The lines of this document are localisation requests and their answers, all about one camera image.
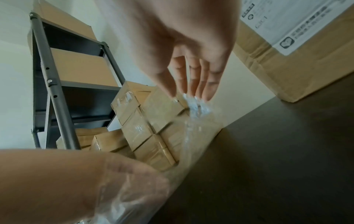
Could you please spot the black metal shelf rack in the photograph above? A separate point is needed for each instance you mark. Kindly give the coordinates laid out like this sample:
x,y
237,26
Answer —
x,y
61,109

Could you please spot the person's left hand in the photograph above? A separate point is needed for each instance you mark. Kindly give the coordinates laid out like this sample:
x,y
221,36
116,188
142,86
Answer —
x,y
55,186

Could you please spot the stack of cardboard boxes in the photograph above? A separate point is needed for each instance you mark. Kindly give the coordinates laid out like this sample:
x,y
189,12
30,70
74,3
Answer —
x,y
149,151

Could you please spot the large plain cardboard box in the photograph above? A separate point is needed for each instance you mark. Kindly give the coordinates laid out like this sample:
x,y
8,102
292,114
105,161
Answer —
x,y
63,19
83,70

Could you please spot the person's right hand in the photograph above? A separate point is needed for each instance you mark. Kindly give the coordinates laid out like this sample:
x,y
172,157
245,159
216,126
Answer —
x,y
179,32

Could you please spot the small cardboard parcel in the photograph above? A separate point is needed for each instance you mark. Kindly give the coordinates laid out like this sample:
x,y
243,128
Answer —
x,y
304,72

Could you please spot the clear plastic bag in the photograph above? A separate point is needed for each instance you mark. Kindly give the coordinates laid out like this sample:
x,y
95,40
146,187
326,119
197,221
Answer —
x,y
199,126

